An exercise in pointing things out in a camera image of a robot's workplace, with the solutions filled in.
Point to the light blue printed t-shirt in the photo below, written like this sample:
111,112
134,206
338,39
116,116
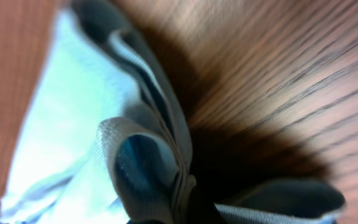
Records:
105,141

